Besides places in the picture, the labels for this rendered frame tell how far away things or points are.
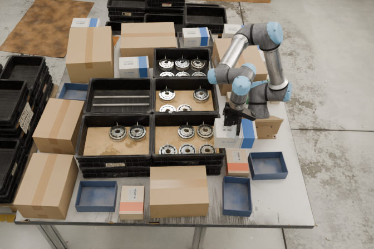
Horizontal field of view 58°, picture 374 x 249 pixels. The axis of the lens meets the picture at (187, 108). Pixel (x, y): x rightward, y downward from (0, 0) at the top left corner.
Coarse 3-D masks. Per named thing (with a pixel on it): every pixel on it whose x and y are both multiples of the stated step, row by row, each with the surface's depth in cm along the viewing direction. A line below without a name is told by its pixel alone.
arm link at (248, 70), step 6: (246, 66) 153; (252, 66) 153; (228, 72) 154; (234, 72) 153; (240, 72) 151; (246, 72) 150; (252, 72) 151; (228, 78) 154; (234, 78) 153; (252, 78) 150
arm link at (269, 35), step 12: (252, 24) 180; (264, 24) 176; (276, 24) 174; (252, 36) 178; (264, 36) 175; (276, 36) 173; (264, 48) 180; (276, 48) 180; (276, 60) 186; (276, 72) 192; (276, 84) 198; (288, 84) 200; (276, 96) 202; (288, 96) 200
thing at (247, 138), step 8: (216, 120) 171; (248, 120) 172; (216, 128) 167; (224, 128) 168; (240, 128) 168; (248, 128) 168; (216, 136) 164; (224, 136) 165; (240, 136) 165; (248, 136) 165; (256, 136) 165; (216, 144) 168; (224, 144) 168; (232, 144) 168; (240, 144) 168; (248, 144) 168
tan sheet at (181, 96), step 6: (156, 96) 221; (180, 96) 222; (186, 96) 222; (192, 96) 222; (210, 96) 223; (156, 102) 217; (162, 102) 218; (174, 102) 218; (180, 102) 218; (186, 102) 219; (192, 102) 219; (204, 102) 219; (210, 102) 220; (156, 108) 214; (198, 108) 216; (204, 108) 216; (210, 108) 216
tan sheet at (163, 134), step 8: (160, 128) 204; (168, 128) 204; (176, 128) 204; (160, 136) 200; (168, 136) 200; (176, 136) 201; (160, 144) 196; (168, 144) 197; (176, 144) 197; (192, 144) 197; (200, 144) 198; (208, 152) 194; (216, 152) 194
